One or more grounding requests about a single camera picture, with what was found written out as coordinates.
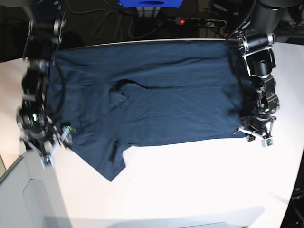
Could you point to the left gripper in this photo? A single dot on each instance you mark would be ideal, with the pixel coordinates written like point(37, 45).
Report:
point(257, 127)

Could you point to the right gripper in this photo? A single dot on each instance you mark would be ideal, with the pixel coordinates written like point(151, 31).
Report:
point(47, 145)

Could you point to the dark blue T-shirt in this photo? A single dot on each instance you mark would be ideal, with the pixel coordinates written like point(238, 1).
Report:
point(146, 94)

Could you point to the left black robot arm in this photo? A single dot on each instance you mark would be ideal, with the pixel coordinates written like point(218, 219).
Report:
point(255, 38)

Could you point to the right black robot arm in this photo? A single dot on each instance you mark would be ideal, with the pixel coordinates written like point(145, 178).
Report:
point(41, 131)

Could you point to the black power strip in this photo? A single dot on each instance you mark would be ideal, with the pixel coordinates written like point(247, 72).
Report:
point(208, 23)

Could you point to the blue box on stand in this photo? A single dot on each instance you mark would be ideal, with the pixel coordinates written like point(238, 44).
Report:
point(150, 3)

